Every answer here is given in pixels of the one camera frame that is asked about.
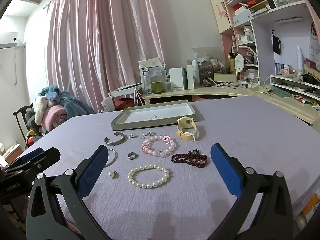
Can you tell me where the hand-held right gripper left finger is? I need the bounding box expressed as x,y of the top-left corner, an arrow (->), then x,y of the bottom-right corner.
26,144 -> 112,240

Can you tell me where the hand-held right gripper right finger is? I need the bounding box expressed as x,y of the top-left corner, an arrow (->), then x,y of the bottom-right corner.
210,143 -> 297,240

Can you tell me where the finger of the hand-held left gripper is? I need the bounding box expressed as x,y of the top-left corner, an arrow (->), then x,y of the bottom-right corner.
5,147 -> 45,167
0,147 -> 61,180

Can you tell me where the thin silver bangle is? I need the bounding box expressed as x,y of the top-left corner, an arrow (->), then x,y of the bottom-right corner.
103,148 -> 118,168

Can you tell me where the silver cuff bracelet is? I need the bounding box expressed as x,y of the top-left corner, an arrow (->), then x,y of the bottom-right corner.
104,132 -> 128,147

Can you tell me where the white pearl bracelet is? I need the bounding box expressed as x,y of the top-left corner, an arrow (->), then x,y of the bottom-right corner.
127,164 -> 171,189

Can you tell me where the dark red bead necklace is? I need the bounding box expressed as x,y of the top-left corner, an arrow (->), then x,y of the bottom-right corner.
171,149 -> 208,168

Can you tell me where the beige band bracelet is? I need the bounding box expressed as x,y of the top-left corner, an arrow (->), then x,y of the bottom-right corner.
176,116 -> 199,141

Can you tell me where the grey tray box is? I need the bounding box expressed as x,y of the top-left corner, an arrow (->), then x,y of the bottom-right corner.
111,99 -> 203,131

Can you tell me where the pink bead flower bracelet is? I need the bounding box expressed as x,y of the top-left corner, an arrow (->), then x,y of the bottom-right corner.
141,134 -> 177,158

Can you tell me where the dark wooden chair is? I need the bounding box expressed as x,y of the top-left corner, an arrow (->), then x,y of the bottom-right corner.
12,104 -> 34,143

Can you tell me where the pink blanket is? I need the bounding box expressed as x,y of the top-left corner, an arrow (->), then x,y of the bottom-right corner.
44,105 -> 68,133

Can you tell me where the blue fluffy blanket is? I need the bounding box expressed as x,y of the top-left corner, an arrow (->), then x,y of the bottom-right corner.
37,85 -> 95,117

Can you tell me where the white curved container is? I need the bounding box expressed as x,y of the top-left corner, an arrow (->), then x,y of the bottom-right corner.
101,91 -> 144,112

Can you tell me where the cream corner desk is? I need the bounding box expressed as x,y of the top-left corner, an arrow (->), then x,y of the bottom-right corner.
141,84 -> 320,127

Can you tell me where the white flat board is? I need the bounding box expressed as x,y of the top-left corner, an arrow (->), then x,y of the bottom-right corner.
109,83 -> 143,96

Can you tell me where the beige flat box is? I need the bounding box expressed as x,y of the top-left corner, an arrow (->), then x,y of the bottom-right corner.
213,73 -> 237,83

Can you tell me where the green cloth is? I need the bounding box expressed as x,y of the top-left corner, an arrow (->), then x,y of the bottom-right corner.
271,86 -> 290,98

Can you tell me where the white carton box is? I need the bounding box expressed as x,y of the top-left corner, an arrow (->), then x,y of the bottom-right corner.
169,67 -> 187,92

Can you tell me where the round white mirror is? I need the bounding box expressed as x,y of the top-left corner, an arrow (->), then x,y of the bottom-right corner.
234,54 -> 247,75

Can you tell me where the white air conditioner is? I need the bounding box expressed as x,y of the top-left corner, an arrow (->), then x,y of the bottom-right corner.
0,32 -> 27,49

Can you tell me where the clear acrylic organizer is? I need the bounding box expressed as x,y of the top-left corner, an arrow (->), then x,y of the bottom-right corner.
192,47 -> 227,77

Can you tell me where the clear box with paper label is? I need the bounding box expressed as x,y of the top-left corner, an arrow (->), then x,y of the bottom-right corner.
139,58 -> 167,93

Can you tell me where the pink curtain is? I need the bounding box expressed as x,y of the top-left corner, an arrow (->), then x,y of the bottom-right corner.
44,0 -> 173,120

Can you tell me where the white spray bottle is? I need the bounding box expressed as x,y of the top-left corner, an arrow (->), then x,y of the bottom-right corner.
296,46 -> 303,75

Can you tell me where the black hanging pouch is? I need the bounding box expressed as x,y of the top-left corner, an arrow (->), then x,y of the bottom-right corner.
272,30 -> 282,55

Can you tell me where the pink and white shelf unit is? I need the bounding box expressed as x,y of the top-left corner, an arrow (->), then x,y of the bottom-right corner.
209,0 -> 320,98

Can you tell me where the cream cabinet with pink print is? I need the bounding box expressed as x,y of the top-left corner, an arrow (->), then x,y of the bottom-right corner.
209,0 -> 234,34

